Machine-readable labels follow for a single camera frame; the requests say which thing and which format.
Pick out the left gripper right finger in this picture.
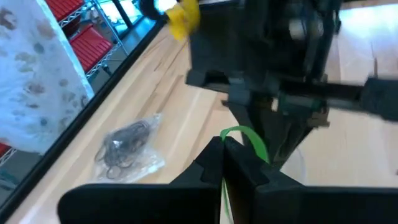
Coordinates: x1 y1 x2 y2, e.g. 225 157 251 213
223 136 398 224

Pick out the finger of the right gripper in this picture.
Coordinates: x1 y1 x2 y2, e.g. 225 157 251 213
275 107 331 170
222 101 280 162

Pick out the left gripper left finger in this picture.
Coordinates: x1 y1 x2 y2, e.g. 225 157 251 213
57 136 224 224

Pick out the green rubber band pile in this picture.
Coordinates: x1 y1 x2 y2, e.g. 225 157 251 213
219 124 271 223

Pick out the black rubber band pile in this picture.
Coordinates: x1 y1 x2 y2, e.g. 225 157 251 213
95 119 154 180

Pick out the red plastic bin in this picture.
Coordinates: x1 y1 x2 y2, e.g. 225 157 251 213
0 142 12 157
69 24 114 74
45 0 85 22

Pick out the white floral cloth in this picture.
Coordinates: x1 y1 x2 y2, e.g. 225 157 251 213
0 0 96 156

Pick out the yellow cable tag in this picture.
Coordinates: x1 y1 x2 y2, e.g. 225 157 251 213
165 0 202 42

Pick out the black aluminium table frame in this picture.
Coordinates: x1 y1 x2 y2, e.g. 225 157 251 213
0 17 167 220

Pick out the chrome wire shelf cart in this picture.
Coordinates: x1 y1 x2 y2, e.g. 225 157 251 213
0 0 156 167

